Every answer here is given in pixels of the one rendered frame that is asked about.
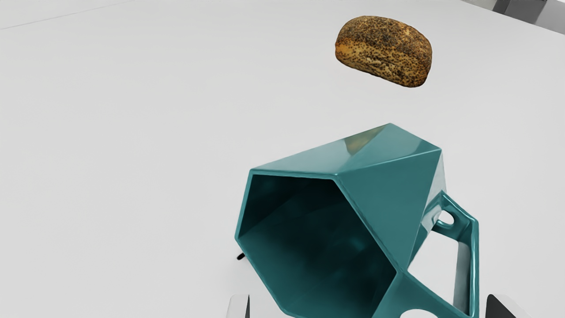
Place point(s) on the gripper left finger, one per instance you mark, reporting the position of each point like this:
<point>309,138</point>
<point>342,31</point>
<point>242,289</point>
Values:
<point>238,308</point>

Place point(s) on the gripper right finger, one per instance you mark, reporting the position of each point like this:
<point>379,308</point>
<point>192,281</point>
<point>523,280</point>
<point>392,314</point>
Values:
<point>499,308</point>

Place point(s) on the teal faceted mug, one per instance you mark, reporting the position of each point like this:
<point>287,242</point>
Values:
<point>379,185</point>

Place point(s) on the poppy seed bread roll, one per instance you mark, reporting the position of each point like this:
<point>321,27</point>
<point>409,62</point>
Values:
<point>384,49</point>

